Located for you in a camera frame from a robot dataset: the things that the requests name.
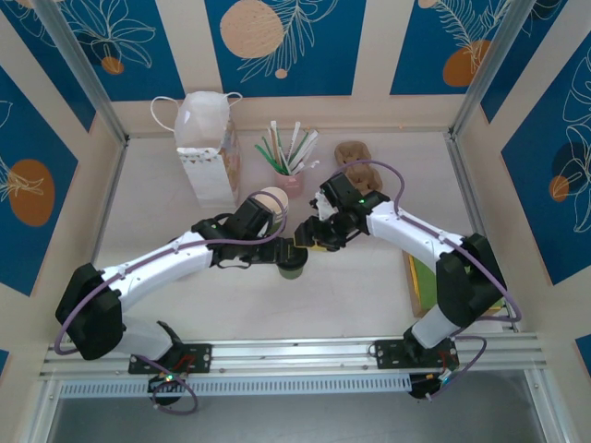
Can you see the stack of paper cups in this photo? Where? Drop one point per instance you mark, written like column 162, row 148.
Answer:
column 268, row 207

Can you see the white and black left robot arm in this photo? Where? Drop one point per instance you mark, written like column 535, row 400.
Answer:
column 157, row 263

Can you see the white paper gift bag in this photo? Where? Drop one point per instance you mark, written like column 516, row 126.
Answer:
column 203, row 124

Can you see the aluminium frame leg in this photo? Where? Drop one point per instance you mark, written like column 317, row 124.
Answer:
column 39, row 415
column 549, row 424

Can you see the green paper-wrapped straw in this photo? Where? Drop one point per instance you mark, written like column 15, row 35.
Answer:
column 301, row 147
column 270, row 148
column 268, row 158

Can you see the brown cardboard cup carrier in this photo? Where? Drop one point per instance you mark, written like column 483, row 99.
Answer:
column 351, row 152

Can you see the white paper-wrapped straw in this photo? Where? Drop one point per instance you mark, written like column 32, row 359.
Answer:
column 295, row 138
column 309, row 143
column 308, row 166
column 276, row 140

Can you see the pink straw holder cup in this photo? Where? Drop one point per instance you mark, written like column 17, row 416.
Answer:
column 292, row 184

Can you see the aluminium mounting rail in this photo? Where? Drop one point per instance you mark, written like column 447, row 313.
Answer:
column 295, row 355

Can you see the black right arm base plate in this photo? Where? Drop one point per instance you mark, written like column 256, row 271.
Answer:
column 392, row 353

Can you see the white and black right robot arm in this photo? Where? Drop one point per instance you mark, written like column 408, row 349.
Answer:
column 406, row 226

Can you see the black controller board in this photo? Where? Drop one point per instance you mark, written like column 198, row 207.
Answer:
column 165, row 383
column 427, row 387

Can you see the green and orange folders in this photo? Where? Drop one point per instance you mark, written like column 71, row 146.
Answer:
column 412, row 295

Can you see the aluminium frame post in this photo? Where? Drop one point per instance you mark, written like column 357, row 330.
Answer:
column 490, row 69
column 86, row 74

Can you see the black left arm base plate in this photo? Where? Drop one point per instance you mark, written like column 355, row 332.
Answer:
column 198, row 357

